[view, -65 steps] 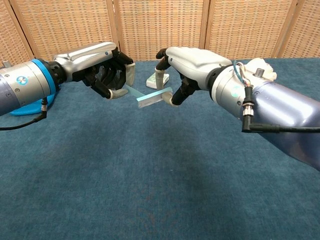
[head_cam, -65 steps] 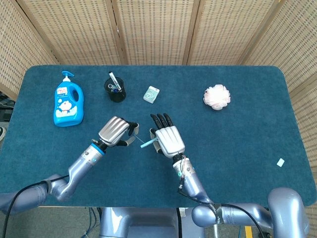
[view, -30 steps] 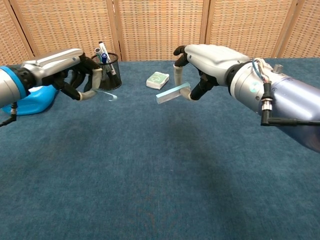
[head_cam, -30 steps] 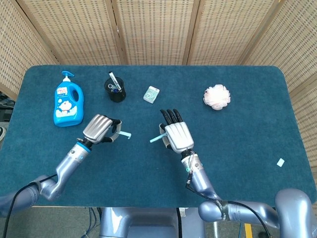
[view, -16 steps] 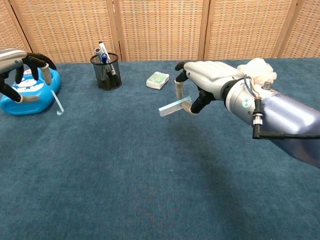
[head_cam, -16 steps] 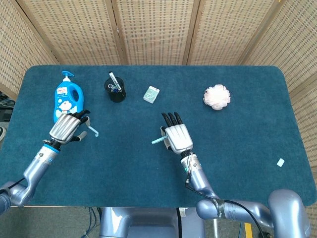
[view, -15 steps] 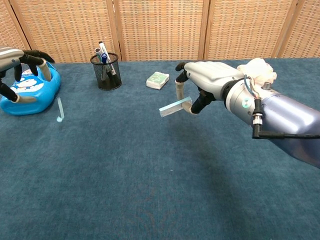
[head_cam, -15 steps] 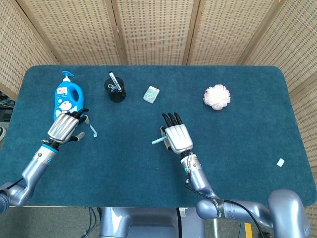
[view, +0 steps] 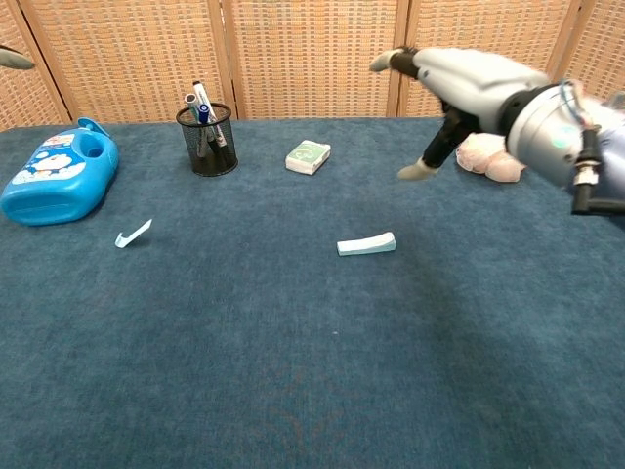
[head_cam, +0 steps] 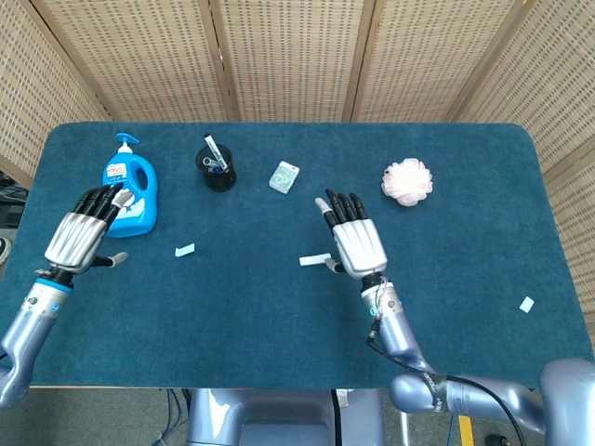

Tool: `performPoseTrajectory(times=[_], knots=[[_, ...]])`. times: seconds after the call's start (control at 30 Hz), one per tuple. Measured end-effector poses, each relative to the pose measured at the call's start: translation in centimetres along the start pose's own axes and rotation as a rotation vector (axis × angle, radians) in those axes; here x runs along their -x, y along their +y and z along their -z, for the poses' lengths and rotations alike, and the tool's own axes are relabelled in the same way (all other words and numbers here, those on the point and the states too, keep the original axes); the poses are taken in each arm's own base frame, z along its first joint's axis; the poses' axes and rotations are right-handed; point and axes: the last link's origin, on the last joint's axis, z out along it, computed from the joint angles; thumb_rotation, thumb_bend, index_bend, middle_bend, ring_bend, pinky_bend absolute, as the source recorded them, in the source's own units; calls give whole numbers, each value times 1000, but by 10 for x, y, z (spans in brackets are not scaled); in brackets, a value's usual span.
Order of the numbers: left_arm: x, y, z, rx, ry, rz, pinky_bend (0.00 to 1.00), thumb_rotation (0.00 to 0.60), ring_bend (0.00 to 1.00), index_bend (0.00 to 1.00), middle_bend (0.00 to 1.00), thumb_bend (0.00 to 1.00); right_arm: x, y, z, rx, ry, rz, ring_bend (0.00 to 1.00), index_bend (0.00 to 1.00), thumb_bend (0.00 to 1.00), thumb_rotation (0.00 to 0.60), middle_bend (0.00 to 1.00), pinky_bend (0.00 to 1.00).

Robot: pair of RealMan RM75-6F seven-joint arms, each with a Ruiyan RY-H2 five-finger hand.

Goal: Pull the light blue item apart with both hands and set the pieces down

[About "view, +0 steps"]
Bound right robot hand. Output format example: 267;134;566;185
369;46;553;182

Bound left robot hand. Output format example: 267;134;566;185
0;45;35;70

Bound light blue rectangular block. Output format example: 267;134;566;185
336;231;397;258

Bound light blue peel strip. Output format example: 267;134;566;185
114;218;153;249

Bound pink white plush toy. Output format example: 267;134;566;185
455;132;526;184

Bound blue cartoon plastic bottle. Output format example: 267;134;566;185
0;116;120;227

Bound woven bamboo folding screen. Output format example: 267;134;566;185
0;0;625;133

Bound green white tissue pack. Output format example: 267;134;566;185
285;139;332;176

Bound white marker black cap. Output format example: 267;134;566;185
191;80;229;150

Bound black mesh pen holder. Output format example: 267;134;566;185
175;102;239;177

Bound blue table cloth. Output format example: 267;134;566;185
0;115;625;469

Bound blue white wrist wires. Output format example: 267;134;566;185
559;80;603;131

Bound black arm cable with connector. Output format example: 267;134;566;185
570;124;625;216

